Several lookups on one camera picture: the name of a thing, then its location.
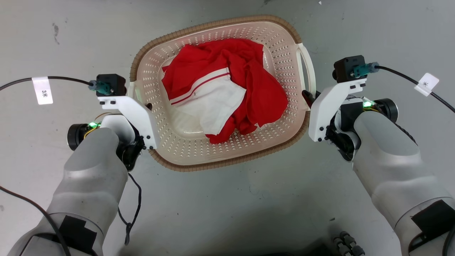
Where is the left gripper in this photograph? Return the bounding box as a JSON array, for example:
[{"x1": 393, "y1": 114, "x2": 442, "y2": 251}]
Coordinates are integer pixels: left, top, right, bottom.
[{"x1": 101, "y1": 102, "x2": 154, "y2": 172}]

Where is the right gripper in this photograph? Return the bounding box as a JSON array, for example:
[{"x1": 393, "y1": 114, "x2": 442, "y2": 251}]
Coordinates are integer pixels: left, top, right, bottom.
[{"x1": 301, "y1": 90, "x2": 364, "y2": 162}]

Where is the beige perforated plastic laundry basket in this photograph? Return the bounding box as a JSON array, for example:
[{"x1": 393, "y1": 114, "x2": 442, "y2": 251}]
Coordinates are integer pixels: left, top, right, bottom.
[{"x1": 129, "y1": 15, "x2": 317, "y2": 172}]

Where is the red and white garment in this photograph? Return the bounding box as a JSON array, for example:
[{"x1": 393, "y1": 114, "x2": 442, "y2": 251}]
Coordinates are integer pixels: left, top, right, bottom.
[{"x1": 161, "y1": 38, "x2": 289, "y2": 144}]

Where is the white tag marked 3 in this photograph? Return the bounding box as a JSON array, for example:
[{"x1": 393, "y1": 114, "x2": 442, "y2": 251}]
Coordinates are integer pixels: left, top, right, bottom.
[{"x1": 32, "y1": 76, "x2": 54, "y2": 105}]

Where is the white tag with asterisk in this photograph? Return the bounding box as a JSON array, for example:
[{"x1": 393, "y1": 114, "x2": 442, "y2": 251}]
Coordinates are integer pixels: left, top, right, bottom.
[{"x1": 414, "y1": 73, "x2": 440, "y2": 97}]

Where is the white left camera bracket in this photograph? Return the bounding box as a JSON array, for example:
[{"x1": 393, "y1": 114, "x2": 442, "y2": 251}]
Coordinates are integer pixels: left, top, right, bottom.
[{"x1": 97, "y1": 95, "x2": 160, "y2": 150}]

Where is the white camera bracket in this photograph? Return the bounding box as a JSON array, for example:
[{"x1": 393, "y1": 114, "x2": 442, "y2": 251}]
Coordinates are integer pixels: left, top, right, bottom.
[
  {"x1": 97, "y1": 95, "x2": 160, "y2": 150},
  {"x1": 308, "y1": 78, "x2": 367, "y2": 143}
]

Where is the white right camera bracket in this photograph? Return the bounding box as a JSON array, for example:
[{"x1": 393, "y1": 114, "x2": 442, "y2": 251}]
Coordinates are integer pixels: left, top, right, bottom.
[{"x1": 308, "y1": 78, "x2": 367, "y2": 143}]

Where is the black left camera cable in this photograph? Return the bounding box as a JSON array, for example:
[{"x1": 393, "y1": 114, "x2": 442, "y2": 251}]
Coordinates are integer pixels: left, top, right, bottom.
[{"x1": 0, "y1": 76, "x2": 111, "y2": 96}]

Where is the black camera cable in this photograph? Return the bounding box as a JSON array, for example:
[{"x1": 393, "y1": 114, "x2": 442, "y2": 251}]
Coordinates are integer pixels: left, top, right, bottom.
[
  {"x1": 352, "y1": 62, "x2": 455, "y2": 113},
  {"x1": 0, "y1": 76, "x2": 111, "y2": 96}
]

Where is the black right camera cable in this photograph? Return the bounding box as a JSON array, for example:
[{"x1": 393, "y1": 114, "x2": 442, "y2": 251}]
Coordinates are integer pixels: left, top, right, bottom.
[{"x1": 352, "y1": 62, "x2": 455, "y2": 113}]

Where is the thin black dangling cable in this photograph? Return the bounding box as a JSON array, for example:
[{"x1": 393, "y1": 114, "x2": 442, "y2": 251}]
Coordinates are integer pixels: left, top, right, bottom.
[{"x1": 117, "y1": 172, "x2": 143, "y2": 246}]

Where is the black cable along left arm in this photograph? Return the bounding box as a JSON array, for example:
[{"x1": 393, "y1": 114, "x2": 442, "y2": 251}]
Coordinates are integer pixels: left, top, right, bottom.
[{"x1": 0, "y1": 186, "x2": 71, "y2": 256}]

